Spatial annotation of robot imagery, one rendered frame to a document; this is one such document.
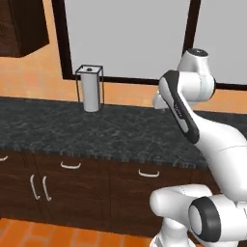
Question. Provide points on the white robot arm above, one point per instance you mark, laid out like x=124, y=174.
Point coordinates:
x=225, y=144

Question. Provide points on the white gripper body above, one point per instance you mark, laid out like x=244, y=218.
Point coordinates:
x=159, y=101

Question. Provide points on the dark wood wall cupboard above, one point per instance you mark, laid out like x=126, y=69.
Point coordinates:
x=19, y=25

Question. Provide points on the dark wood cupboard door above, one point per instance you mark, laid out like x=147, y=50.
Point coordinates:
x=80, y=199
x=16, y=193
x=128, y=209

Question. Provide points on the white paper towel roll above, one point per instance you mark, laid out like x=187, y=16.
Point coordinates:
x=90, y=93

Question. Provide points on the dark wood drawer front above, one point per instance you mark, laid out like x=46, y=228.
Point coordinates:
x=17, y=160
x=125, y=175
x=93, y=167

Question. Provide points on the dark framed window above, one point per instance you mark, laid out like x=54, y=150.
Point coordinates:
x=128, y=35

